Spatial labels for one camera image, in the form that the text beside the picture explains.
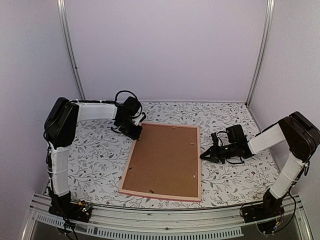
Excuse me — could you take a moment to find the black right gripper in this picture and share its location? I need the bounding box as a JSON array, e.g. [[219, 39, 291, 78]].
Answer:
[[200, 142, 238, 165]]

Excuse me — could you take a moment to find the pink wooden picture frame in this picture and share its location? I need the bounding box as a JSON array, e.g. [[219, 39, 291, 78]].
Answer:
[[117, 121, 203, 203]]

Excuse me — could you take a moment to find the brown cardboard backing board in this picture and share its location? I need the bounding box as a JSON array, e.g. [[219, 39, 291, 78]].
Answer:
[[122, 124, 200, 198]]

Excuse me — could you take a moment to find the right aluminium corner post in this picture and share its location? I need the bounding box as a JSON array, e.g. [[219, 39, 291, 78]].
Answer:
[[245, 0, 275, 108]]

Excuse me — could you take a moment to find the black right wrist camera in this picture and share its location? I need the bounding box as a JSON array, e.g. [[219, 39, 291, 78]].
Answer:
[[211, 124, 247, 146]]

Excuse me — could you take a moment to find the left aluminium corner post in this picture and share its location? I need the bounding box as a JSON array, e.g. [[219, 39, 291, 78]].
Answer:
[[56, 0, 86, 100]]

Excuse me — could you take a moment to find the aluminium corner post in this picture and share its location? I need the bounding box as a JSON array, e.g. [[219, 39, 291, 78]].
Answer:
[[56, 0, 86, 100], [245, 0, 275, 108]]

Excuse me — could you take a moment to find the aluminium front table rail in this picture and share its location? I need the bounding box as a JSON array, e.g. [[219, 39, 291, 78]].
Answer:
[[21, 194, 313, 240]]

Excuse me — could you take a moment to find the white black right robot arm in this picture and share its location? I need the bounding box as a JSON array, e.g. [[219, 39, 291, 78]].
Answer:
[[200, 111, 320, 218]]

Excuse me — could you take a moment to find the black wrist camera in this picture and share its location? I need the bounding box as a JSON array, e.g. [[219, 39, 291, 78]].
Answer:
[[114, 90, 146, 126], [211, 124, 247, 146]]

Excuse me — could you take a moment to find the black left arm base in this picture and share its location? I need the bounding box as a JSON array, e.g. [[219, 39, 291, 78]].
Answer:
[[48, 197, 93, 223]]

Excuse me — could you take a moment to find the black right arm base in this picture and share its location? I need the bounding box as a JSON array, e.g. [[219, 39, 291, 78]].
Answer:
[[239, 200, 285, 235]]

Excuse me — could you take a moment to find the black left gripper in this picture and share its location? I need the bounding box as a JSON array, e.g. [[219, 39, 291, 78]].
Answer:
[[117, 117, 144, 141]]

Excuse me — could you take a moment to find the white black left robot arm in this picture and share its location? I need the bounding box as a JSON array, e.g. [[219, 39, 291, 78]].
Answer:
[[43, 96, 146, 199]]

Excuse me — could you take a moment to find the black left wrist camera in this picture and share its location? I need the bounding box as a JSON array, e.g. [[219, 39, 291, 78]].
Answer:
[[114, 90, 146, 126]]

